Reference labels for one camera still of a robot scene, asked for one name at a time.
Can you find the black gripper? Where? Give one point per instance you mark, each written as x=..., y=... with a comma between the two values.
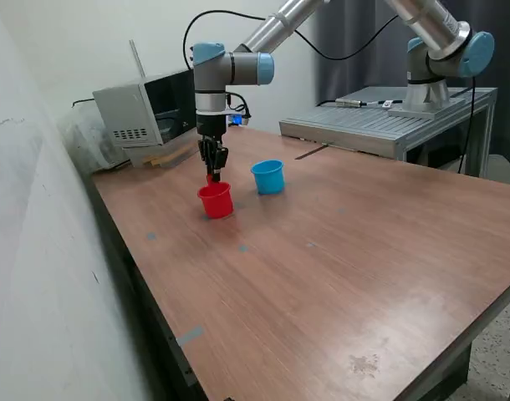
x=212, y=125

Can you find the red cube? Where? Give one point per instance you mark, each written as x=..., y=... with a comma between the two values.
x=209, y=179

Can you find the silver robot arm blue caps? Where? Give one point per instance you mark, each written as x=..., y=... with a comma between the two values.
x=209, y=79

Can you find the red plastic cup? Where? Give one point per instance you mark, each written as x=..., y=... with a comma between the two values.
x=215, y=204

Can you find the blue plastic cup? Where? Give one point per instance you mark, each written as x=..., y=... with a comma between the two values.
x=267, y=179

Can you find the thin black strip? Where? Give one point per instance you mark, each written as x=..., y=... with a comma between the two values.
x=309, y=153

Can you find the silver microwave oven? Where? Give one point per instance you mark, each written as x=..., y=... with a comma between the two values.
x=121, y=113

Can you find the thin metal rod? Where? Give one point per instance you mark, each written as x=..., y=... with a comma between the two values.
x=137, y=58

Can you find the grey tape strip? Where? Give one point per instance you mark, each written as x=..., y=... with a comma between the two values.
x=190, y=336

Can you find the aluminium base mounting plate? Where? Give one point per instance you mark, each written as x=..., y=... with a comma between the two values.
x=405, y=112

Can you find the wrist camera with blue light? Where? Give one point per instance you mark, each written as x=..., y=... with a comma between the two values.
x=238, y=120

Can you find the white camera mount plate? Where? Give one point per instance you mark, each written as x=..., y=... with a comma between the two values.
x=230, y=112

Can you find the aluminium slatted robot pedestal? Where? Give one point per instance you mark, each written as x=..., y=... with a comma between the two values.
x=363, y=121

